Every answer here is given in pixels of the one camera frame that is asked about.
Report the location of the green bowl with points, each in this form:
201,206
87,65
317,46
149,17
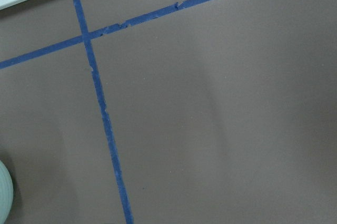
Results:
7,192

